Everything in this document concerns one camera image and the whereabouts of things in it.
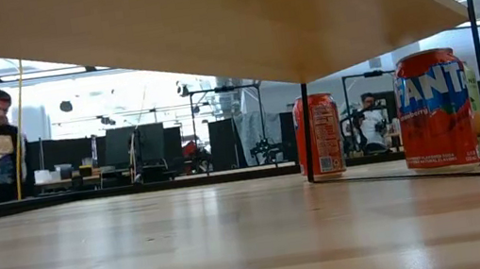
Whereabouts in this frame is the orange Fanta can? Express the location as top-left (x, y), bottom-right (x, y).
top-left (289, 90), bottom-right (349, 183)

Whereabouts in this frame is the green yellow beverage can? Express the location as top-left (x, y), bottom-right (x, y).
top-left (462, 59), bottom-right (480, 165)

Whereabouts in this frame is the wooden shelf with black legs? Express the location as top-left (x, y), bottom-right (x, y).
top-left (0, 0), bottom-right (480, 251)

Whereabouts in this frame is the black cabinet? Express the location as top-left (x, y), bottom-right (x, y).
top-left (206, 116), bottom-right (244, 174)

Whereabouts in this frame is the grey hanging cloth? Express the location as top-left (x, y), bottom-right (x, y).
top-left (232, 107), bottom-right (285, 151)

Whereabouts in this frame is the black monitor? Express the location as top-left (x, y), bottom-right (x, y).
top-left (99, 125), bottom-right (141, 172)
top-left (136, 121), bottom-right (171, 167)

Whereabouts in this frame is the yellow black box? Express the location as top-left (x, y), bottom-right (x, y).
top-left (77, 163), bottom-right (94, 179)

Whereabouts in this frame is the grey plastic container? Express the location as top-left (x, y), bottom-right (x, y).
top-left (53, 162), bottom-right (76, 182)

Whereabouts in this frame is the black partition panel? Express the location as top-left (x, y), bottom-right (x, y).
top-left (25, 130), bottom-right (107, 185)

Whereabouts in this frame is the wooden background desk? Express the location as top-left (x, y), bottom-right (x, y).
top-left (31, 162), bottom-right (137, 199)

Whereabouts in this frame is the red Fanta strawberry can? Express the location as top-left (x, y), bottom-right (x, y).
top-left (389, 42), bottom-right (480, 177)

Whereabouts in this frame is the white box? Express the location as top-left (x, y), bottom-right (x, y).
top-left (33, 167), bottom-right (54, 185)

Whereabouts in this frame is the silver ventilation duct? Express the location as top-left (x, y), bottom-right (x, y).
top-left (206, 75), bottom-right (247, 121)

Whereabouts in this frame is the black metal workstation frame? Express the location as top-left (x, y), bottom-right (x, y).
top-left (187, 78), bottom-right (273, 176)
top-left (339, 66), bottom-right (408, 157)

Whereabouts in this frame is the black aluminium table frame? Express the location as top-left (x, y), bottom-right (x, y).
top-left (0, 142), bottom-right (406, 221)

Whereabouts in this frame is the yellow hanging cable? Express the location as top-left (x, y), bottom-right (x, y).
top-left (0, 59), bottom-right (43, 201)

